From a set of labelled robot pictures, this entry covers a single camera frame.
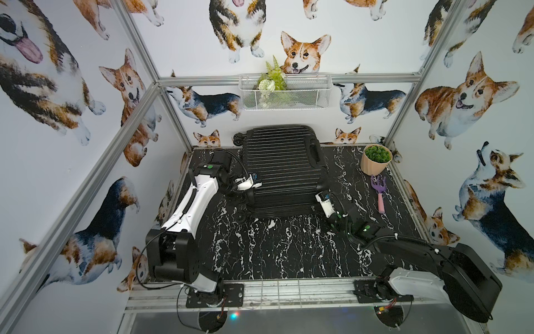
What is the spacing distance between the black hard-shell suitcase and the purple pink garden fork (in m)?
0.33

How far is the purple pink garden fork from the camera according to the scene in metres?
0.97

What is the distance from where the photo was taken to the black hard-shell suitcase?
31.5 inches
